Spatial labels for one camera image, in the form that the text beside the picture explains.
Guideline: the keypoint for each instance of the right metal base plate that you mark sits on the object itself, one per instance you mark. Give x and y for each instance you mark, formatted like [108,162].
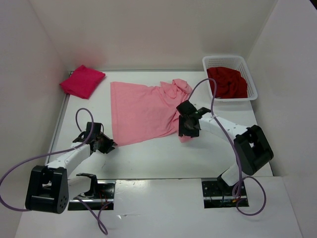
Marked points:
[214,197]

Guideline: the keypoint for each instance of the dark red t shirt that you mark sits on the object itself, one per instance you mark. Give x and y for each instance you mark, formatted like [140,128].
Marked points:
[229,83]

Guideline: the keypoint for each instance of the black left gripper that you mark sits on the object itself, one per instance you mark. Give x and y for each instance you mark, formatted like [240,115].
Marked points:
[106,144]

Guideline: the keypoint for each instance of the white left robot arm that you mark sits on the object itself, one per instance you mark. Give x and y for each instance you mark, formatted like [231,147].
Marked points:
[50,188]

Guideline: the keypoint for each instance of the light pink t shirt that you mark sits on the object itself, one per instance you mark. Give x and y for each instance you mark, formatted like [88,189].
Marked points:
[140,112]

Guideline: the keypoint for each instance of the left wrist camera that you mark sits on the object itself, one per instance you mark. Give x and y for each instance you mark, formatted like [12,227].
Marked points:
[94,129]

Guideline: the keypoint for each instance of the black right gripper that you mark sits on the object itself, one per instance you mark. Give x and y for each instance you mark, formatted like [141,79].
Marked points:
[185,125]

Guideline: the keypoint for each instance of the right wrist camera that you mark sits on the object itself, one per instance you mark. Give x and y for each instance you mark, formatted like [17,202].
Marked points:
[186,108]

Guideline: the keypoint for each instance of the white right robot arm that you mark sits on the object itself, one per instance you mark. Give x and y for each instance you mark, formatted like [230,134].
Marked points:
[250,144]

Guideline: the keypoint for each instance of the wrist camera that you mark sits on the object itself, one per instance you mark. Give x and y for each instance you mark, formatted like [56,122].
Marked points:
[186,108]
[94,129]

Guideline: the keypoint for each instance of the white plastic basket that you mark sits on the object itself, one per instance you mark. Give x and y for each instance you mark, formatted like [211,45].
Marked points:
[233,62]

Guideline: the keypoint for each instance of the magenta t shirt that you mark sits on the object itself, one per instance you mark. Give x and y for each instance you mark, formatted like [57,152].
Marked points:
[82,82]

